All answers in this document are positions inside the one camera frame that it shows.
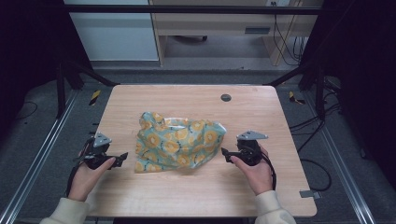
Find person's right hand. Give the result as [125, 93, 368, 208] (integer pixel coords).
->
[230, 145, 276, 197]

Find black horizontal frame bar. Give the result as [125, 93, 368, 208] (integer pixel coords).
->
[61, 4, 324, 16]

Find black metal stand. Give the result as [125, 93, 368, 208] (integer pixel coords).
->
[262, 61, 327, 121]
[55, 59, 121, 119]

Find aluminium floor rail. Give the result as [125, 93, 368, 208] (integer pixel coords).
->
[302, 91, 378, 224]
[0, 89, 80, 224]

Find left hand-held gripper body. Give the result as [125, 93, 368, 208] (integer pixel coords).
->
[81, 132, 117, 171]

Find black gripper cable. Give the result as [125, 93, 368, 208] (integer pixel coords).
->
[64, 138, 95, 198]
[260, 150, 278, 191]

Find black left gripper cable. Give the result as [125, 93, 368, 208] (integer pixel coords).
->
[64, 138, 95, 198]

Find black hanging desk cables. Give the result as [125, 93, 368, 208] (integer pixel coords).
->
[272, 1, 308, 67]

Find thin black floor cable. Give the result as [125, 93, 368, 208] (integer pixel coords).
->
[14, 100, 39, 121]

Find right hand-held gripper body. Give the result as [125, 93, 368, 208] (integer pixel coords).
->
[234, 129, 269, 167]

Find dark curtain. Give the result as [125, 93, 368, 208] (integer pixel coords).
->
[0, 0, 94, 138]
[299, 0, 396, 188]

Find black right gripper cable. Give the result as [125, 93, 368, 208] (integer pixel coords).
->
[260, 150, 278, 191]

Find grey tape strip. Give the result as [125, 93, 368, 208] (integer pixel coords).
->
[299, 189, 322, 201]

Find person's left hand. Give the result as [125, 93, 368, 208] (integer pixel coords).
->
[66, 155, 117, 203]

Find yellow black floor tape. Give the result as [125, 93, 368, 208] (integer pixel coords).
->
[287, 90, 306, 105]
[89, 89, 103, 107]

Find light wooden desk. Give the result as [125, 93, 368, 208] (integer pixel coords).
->
[148, 0, 325, 67]

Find black floor cables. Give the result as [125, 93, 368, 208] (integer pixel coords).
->
[288, 77, 344, 192]

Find white cabinet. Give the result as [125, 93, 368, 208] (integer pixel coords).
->
[63, 0, 161, 63]

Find green bag with orange print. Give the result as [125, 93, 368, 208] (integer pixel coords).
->
[134, 110, 228, 175]

